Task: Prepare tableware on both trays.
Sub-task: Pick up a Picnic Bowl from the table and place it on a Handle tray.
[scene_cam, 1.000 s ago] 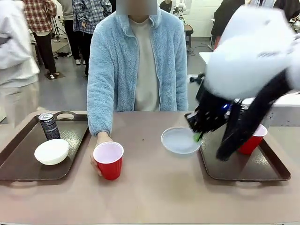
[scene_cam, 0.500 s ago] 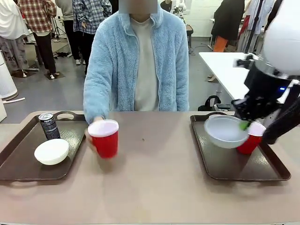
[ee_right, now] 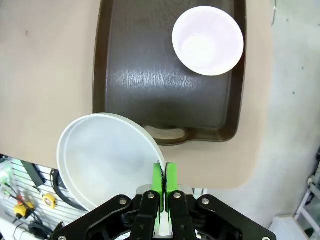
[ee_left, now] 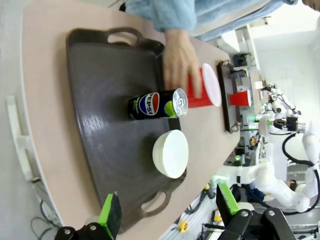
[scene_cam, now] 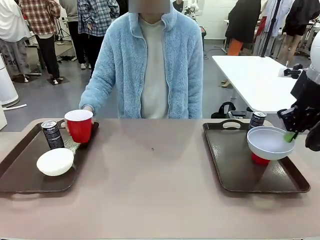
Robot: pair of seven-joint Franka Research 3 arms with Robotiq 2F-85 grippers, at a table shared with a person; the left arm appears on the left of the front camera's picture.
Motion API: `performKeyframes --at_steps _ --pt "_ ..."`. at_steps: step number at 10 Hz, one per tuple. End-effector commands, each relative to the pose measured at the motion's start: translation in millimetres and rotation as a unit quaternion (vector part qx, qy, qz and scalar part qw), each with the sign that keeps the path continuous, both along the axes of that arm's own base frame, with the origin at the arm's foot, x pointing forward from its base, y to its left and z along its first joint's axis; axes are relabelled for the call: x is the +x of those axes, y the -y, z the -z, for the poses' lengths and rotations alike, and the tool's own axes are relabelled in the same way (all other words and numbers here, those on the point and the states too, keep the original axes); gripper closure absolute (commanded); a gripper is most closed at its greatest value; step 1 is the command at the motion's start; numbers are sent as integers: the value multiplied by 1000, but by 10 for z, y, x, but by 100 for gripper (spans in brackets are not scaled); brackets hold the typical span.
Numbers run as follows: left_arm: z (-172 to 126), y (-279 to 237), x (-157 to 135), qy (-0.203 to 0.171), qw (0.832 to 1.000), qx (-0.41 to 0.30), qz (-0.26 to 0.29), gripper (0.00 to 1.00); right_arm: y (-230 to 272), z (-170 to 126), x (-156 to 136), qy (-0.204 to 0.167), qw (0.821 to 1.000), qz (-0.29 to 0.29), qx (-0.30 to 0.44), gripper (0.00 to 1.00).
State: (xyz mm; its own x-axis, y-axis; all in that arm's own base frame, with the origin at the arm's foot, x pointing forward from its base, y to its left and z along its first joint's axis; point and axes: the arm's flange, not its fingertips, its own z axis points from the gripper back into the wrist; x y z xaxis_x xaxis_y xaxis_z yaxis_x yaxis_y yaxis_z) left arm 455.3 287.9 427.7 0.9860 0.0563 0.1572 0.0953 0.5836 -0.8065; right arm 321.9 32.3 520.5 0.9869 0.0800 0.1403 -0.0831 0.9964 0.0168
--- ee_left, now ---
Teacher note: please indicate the red plastic cup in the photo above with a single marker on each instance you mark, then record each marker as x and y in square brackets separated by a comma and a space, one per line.
[211, 85]
[240, 98]

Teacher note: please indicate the person right forearm blue sleeve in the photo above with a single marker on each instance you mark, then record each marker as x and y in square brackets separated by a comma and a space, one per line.
[162, 12]

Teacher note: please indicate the person right hand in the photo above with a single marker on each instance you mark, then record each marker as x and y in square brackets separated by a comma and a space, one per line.
[177, 57]

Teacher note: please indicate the black Pepsi can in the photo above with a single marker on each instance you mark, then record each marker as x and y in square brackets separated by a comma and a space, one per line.
[150, 105]

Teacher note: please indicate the black background camera box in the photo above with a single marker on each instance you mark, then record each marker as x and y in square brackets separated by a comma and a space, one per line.
[240, 60]

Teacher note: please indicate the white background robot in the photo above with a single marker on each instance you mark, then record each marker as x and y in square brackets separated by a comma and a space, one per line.
[277, 105]

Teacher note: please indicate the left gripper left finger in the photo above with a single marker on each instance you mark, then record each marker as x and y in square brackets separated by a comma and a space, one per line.
[110, 215]

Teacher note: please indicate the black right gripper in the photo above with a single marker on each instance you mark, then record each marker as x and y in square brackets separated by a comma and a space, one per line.
[292, 123]

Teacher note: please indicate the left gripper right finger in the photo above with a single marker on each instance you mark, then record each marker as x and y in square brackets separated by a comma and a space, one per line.
[252, 225]

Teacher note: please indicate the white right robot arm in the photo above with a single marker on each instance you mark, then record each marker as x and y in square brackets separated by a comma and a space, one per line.
[270, 182]

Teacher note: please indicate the brown plastic serving tray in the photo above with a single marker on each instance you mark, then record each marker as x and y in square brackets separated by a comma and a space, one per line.
[226, 112]
[105, 100]

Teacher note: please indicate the white frame rail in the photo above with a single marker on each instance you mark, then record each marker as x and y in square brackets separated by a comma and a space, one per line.
[18, 140]

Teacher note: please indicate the beige shirt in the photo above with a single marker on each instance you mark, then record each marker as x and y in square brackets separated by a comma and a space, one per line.
[235, 18]

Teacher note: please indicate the white plastic bowl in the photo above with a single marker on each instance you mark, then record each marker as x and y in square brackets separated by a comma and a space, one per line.
[172, 155]

